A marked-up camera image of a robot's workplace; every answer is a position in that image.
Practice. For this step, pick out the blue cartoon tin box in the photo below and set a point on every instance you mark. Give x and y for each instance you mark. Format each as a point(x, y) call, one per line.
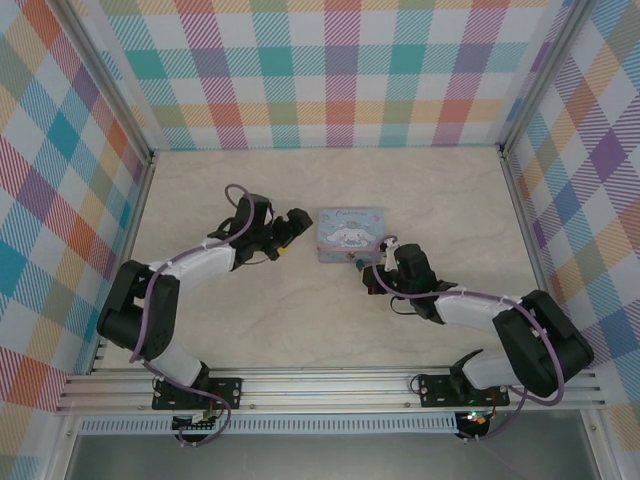
point(350, 227)

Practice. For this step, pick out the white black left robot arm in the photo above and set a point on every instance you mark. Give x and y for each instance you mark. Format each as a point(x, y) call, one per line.
point(200, 262)

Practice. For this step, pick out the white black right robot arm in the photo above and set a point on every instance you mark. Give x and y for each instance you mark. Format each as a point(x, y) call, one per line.
point(470, 310)

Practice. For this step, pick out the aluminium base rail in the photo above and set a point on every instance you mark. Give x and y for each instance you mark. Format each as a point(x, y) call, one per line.
point(325, 387)

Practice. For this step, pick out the aluminium side rail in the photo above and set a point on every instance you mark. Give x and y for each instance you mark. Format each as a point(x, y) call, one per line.
point(132, 210)
point(530, 225)

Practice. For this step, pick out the aluminium frame post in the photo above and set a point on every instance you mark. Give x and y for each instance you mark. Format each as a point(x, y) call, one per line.
point(107, 80)
point(542, 75)

